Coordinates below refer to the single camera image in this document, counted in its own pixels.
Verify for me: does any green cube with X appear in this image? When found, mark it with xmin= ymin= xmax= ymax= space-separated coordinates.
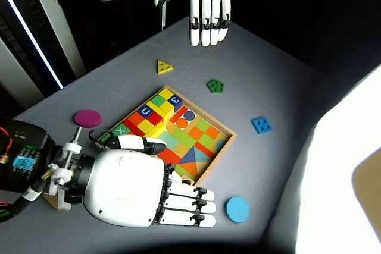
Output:
xmin=111 ymin=123 xmax=131 ymax=137

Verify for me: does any light blue disc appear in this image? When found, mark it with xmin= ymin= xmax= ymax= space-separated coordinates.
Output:
xmin=224 ymin=196 xmax=251 ymax=224

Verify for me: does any tan rectangular wooden block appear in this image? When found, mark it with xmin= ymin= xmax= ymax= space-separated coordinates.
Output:
xmin=43 ymin=195 xmax=61 ymax=211

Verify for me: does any white light strip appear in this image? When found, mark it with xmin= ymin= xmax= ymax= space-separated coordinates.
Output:
xmin=0 ymin=0 xmax=64 ymax=90

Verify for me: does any white frame post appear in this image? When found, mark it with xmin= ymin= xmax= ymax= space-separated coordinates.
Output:
xmin=25 ymin=0 xmax=88 ymax=79

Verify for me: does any orange cube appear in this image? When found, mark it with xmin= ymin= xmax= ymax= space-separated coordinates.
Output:
xmin=127 ymin=112 xmax=146 ymax=126

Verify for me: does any blue cube with 3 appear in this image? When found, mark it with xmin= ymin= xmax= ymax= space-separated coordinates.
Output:
xmin=168 ymin=95 xmax=183 ymax=111

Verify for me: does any magenta disc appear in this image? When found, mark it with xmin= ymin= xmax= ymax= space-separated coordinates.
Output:
xmin=73 ymin=109 xmax=103 ymax=129

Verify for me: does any grey frame post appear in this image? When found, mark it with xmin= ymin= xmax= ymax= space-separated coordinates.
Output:
xmin=0 ymin=38 xmax=46 ymax=111

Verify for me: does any thin grey pole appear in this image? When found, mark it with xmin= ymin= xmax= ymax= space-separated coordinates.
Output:
xmin=160 ymin=1 xmax=168 ymax=31

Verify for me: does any yellow triangle block with holes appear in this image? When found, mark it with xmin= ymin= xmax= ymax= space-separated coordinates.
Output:
xmin=157 ymin=59 xmax=175 ymax=76

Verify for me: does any yellow cube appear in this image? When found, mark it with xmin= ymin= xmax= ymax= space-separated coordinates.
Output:
xmin=159 ymin=87 xmax=175 ymax=101
xmin=137 ymin=119 xmax=155 ymax=133

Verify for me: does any grey table cloth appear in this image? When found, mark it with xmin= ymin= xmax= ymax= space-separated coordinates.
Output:
xmin=0 ymin=17 xmax=381 ymax=252

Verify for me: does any green pentagon block with holes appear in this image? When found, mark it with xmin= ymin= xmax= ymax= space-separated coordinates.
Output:
xmin=207 ymin=79 xmax=226 ymax=95

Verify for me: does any tan object at edge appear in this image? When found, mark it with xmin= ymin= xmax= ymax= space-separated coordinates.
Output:
xmin=352 ymin=146 xmax=381 ymax=239

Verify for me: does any blue square block with holes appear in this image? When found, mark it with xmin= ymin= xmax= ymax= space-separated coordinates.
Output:
xmin=251 ymin=116 xmax=273 ymax=135

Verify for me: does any wooden puzzle tray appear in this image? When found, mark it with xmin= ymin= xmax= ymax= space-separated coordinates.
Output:
xmin=97 ymin=84 xmax=238 ymax=187

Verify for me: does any blue cube with U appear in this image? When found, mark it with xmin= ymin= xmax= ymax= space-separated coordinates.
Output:
xmin=139 ymin=105 xmax=155 ymax=120

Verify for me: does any red cube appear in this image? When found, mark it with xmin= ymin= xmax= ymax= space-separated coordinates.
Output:
xmin=147 ymin=113 xmax=164 ymax=126

